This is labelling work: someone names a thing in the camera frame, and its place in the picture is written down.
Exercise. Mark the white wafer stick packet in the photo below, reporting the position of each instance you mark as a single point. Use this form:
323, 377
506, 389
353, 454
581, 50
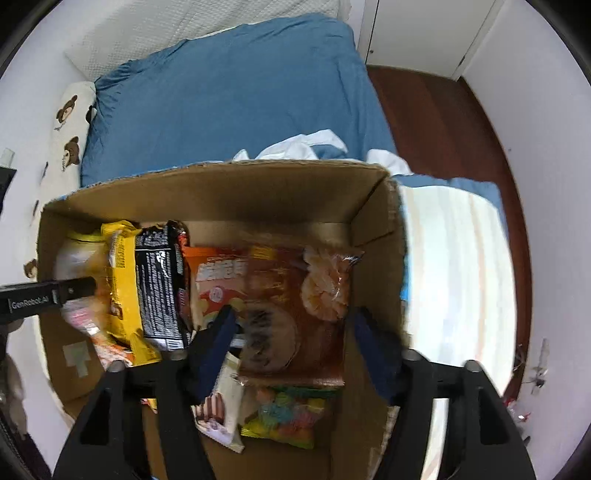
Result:
226, 406

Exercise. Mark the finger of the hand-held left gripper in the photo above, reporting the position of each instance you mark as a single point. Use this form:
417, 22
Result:
76, 288
5, 189

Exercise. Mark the white cloth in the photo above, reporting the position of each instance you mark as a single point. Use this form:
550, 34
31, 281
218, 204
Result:
300, 144

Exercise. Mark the white textured pillow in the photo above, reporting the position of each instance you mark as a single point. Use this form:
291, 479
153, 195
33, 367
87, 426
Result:
184, 23

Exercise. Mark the colourful candy ball packet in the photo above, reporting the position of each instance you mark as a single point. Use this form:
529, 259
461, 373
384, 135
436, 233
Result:
286, 415

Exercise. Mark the white door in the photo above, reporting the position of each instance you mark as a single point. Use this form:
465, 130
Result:
415, 32

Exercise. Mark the cat print striped blanket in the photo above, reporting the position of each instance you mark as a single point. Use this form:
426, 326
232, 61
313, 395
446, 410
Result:
461, 277

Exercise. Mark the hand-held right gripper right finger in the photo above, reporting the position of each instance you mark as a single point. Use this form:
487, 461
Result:
375, 357

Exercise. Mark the red white snack packet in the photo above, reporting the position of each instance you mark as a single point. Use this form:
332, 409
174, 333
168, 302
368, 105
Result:
82, 318

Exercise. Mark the bear print long pillow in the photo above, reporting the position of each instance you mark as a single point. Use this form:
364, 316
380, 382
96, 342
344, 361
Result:
69, 134

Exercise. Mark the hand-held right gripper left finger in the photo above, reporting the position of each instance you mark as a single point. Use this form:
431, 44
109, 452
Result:
217, 344

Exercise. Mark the orange panda biscuit packet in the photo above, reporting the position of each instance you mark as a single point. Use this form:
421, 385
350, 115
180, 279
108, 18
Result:
212, 281

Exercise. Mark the brown snack packet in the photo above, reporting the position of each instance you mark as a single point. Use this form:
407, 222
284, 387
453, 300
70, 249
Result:
318, 341

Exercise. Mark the printed cardboard box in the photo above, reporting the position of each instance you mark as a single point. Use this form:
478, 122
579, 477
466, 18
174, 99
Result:
277, 198

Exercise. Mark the blue bed sheet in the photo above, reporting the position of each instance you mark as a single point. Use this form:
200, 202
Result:
231, 92

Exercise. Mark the black snack packet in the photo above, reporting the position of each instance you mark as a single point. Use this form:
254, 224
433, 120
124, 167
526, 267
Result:
159, 290

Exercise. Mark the white wall socket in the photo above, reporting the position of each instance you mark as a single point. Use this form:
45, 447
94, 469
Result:
6, 158

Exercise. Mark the yellow snack packet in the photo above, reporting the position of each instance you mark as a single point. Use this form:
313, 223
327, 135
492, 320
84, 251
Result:
122, 295

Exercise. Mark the clear yellow-edged snack packet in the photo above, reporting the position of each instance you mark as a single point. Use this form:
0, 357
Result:
78, 258

